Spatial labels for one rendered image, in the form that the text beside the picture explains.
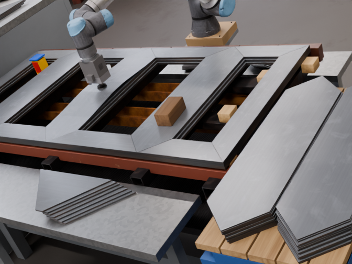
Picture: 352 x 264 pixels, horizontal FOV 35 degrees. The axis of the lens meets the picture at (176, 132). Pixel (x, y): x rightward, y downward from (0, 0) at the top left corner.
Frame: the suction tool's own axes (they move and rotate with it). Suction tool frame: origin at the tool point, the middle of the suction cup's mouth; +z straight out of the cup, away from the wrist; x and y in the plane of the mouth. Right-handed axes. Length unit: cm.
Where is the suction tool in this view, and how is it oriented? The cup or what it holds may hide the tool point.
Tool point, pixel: (103, 89)
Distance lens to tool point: 240.9
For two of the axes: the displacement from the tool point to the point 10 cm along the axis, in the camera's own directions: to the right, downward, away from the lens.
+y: 8.1, 0.8, -5.9
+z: 2.9, 8.1, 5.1
